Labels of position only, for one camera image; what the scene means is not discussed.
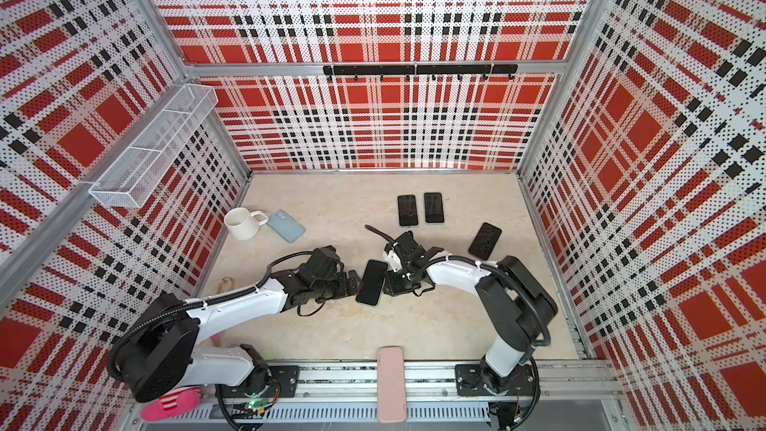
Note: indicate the white ceramic mug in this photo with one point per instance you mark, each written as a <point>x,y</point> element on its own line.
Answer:
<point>244,224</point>

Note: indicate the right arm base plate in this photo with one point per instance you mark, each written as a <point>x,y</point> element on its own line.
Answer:
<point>479,379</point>

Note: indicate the small clear object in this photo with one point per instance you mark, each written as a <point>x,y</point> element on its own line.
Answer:
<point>226,284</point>

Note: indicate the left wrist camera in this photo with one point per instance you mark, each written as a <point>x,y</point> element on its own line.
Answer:
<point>324,264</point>

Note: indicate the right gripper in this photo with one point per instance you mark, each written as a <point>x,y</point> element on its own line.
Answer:
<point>395,287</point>

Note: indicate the pink phone case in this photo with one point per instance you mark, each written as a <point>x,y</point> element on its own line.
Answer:
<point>391,386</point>

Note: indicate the white wire basket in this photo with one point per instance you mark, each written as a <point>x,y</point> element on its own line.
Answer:
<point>133,177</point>

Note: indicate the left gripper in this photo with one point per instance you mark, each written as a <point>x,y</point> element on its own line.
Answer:
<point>344,290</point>

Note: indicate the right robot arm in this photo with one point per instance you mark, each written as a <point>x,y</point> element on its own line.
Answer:
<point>518,306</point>

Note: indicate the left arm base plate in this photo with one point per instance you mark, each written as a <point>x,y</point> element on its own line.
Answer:
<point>269,382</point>

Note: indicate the blue case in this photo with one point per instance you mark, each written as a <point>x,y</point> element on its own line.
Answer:
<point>285,226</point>

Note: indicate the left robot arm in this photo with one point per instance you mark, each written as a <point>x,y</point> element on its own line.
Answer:
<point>169,347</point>

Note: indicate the pink plush toy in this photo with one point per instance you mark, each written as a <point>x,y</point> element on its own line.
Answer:
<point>173,404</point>

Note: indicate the black hook rail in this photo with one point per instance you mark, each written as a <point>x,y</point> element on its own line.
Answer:
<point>481,70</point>

